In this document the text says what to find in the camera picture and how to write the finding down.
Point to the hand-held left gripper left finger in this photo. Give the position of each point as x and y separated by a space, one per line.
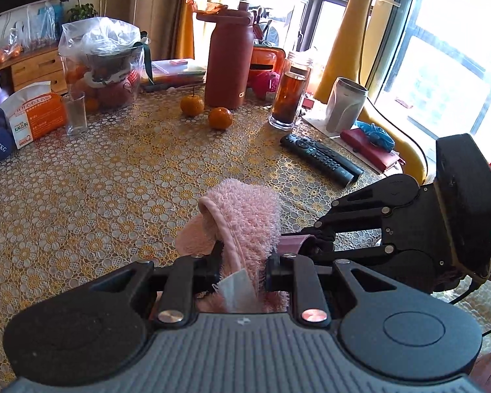
206 265

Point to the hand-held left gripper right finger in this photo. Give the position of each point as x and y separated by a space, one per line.
279 272

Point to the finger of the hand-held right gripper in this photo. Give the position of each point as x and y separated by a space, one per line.
376 196
352 249

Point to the fluffy pink cloth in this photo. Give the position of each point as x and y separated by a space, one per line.
239 229

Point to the slim black remote control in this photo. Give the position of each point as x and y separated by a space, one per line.
351 168

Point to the dark red wallet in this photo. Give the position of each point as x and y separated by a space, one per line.
372 149

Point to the blue cloth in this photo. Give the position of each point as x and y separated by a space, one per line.
377 134

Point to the white paper sheet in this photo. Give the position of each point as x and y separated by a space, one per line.
320 119

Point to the grey metal tumbler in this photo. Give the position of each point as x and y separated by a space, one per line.
343 104

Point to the glass bottle of dark tea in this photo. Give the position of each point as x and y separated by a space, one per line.
288 94

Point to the round tangerine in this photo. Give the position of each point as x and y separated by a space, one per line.
220 118

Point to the pink round object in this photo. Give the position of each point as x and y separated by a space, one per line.
266 84

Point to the tangerine with stem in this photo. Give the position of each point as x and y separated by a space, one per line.
192 105

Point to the yellow curtain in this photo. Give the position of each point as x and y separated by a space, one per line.
354 28

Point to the orange box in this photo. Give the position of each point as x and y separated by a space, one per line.
266 63

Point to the clear drinking glass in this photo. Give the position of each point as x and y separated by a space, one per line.
75 113

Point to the large terracotta water bottle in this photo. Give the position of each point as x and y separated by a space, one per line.
229 57

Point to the clear plastic bag of fruit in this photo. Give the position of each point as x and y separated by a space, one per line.
100 65

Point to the orange and white tissue pack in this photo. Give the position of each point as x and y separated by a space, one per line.
30 114

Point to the wooden cabinet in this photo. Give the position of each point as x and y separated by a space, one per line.
28 69

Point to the clear plastic bags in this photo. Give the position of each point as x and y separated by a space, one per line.
39 22

